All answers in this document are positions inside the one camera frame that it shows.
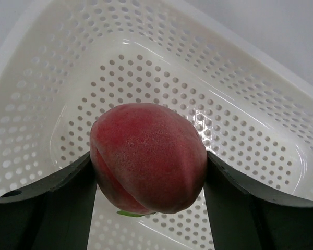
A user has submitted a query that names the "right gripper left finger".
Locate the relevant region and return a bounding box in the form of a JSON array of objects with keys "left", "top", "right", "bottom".
[{"left": 0, "top": 153, "right": 97, "bottom": 249}]

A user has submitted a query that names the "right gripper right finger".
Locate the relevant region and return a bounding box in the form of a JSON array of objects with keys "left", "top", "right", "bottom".
[{"left": 204, "top": 152, "right": 313, "bottom": 250}]

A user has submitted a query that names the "red fake peach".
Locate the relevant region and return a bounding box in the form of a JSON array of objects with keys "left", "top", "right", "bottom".
[{"left": 89, "top": 103, "right": 207, "bottom": 215}]

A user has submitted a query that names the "white perforated plastic basket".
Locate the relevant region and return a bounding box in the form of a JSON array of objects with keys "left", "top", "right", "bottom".
[{"left": 0, "top": 1, "right": 313, "bottom": 249}]

